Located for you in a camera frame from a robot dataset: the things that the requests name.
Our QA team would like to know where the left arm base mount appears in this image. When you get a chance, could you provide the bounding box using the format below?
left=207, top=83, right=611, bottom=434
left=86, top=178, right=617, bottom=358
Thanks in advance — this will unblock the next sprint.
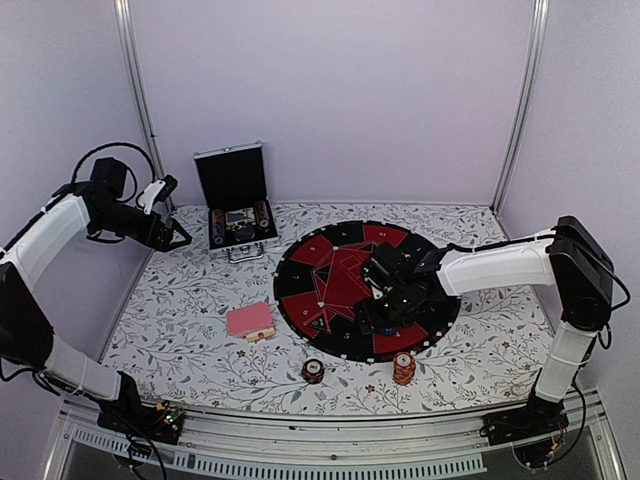
left=97, top=401, right=184, bottom=445

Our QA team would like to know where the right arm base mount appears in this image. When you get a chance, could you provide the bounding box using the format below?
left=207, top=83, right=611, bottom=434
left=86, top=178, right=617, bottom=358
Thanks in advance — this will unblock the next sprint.
left=479, top=406, right=569, bottom=469

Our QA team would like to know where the round red black poker mat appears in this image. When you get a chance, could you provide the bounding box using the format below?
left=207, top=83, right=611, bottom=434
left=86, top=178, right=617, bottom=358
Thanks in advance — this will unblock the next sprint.
left=274, top=221, right=461, bottom=363

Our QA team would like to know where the red backed card deck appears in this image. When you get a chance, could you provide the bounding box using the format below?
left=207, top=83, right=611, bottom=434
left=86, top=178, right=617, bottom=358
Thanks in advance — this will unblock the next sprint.
left=227, top=302, right=276, bottom=342

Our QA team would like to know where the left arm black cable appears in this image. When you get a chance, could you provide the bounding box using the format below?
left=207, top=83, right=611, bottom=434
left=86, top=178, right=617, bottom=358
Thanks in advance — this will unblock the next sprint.
left=71, top=141, right=156, bottom=201

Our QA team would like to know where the triangular all in marker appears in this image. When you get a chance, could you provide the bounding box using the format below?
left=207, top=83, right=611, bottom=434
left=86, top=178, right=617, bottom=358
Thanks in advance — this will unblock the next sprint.
left=305, top=315, right=331, bottom=334

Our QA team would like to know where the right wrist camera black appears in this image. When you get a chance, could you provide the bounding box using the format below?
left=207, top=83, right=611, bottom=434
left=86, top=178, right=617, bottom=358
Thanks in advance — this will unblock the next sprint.
left=361, top=243, right=406, bottom=298

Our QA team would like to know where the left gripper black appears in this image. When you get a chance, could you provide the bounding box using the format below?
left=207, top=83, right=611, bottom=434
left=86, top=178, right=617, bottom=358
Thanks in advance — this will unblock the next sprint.
left=92, top=200, right=192, bottom=251

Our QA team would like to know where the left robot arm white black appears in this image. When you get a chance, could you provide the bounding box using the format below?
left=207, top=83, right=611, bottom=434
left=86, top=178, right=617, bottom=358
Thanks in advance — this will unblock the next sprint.
left=1, top=157, right=192, bottom=434

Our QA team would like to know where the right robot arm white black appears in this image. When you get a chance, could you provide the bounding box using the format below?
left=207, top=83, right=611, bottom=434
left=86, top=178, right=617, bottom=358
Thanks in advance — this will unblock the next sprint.
left=355, top=216, right=617, bottom=436

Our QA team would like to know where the left aluminium frame post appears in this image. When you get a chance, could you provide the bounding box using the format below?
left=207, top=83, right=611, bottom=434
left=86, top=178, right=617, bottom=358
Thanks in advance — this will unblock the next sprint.
left=113, top=0, right=166, bottom=177

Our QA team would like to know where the front aluminium rail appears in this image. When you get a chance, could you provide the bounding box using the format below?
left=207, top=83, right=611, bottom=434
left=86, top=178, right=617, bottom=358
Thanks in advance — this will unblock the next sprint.
left=44, top=390, right=631, bottom=479

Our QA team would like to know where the floral table cloth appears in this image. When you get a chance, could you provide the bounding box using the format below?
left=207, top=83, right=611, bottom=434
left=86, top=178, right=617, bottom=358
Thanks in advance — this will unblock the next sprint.
left=103, top=203, right=553, bottom=416

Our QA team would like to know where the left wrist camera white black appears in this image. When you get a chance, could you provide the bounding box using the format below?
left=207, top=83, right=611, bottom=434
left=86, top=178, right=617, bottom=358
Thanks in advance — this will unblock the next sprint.
left=135, top=175, right=178, bottom=215

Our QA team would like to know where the right aluminium frame post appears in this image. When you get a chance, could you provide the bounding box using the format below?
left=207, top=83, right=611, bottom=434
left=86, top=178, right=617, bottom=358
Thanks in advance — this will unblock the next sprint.
left=491, top=0, right=550, bottom=216

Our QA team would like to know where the black dealer button in case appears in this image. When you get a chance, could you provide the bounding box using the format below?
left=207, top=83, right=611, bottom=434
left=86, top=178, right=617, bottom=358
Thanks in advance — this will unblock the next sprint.
left=233, top=225, right=256, bottom=243

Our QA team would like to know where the blue card deck in case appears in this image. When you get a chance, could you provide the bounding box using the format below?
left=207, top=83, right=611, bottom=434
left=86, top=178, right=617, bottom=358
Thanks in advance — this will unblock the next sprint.
left=225, top=208, right=254, bottom=227

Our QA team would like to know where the right chip roll in case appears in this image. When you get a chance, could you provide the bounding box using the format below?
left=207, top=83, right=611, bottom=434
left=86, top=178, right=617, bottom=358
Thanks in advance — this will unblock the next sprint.
left=254, top=200, right=273, bottom=234

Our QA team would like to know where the orange red chip stack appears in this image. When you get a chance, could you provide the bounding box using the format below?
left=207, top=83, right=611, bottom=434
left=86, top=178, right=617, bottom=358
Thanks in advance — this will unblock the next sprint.
left=393, top=352, right=416, bottom=386

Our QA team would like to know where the black brown chip stack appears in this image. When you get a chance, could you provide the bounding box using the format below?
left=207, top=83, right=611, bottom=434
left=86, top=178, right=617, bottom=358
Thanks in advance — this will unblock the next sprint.
left=301, top=359, right=324, bottom=384

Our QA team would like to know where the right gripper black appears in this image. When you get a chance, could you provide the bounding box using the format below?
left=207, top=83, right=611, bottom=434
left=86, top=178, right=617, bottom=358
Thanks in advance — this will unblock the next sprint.
left=354, top=285, right=416, bottom=335

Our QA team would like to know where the aluminium poker case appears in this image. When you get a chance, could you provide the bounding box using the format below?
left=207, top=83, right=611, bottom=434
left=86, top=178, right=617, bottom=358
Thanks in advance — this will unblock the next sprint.
left=193, top=141, right=279, bottom=264

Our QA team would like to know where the aluminium frame post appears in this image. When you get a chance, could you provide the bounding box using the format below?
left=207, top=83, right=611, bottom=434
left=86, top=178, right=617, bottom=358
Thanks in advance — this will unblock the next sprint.
left=491, top=0, right=550, bottom=216
left=113, top=0, right=166, bottom=177

